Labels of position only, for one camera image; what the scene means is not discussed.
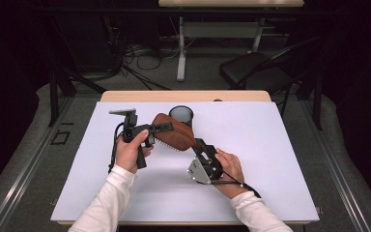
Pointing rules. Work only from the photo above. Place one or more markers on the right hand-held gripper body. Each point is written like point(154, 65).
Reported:
point(203, 170)

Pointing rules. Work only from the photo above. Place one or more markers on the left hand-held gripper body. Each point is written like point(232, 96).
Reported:
point(130, 127)

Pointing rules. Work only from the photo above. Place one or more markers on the black mesh cup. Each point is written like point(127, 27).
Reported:
point(181, 113)

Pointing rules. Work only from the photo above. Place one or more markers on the person's left hand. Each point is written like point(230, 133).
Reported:
point(128, 154)

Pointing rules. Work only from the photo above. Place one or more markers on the person's right hand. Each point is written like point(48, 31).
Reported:
point(233, 175)

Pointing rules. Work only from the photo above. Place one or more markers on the white board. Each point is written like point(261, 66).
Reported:
point(238, 135)

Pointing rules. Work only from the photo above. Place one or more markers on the light wooden table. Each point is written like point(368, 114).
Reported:
point(174, 96)

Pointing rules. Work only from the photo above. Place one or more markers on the black metal stand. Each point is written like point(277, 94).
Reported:
point(54, 96)

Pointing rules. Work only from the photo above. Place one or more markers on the black folding chair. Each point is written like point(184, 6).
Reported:
point(248, 66)

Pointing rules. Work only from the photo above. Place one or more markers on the white-legged desk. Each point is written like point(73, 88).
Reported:
point(219, 29)

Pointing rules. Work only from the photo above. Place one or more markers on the metal floor rail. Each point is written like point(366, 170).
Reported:
point(335, 174)
point(29, 167)

